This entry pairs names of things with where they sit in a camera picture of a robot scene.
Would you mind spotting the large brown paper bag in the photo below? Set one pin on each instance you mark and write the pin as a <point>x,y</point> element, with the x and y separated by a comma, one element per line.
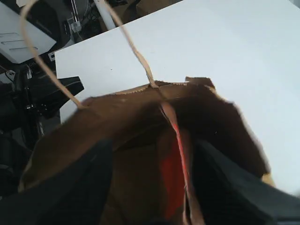
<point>142,119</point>

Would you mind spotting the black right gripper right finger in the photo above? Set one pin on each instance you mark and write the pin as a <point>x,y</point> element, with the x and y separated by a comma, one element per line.
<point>229,195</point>

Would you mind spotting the white equipment box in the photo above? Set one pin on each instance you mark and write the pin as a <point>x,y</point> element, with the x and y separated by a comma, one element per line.
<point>42,28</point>

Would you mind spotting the black machine base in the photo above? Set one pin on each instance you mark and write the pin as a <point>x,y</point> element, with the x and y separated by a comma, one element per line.
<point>23,103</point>

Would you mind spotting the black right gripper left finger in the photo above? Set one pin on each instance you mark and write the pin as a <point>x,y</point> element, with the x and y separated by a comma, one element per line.
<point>74,196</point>

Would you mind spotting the brown pouch with orange label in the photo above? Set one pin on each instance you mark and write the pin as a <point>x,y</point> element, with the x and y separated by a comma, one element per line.
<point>152,176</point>

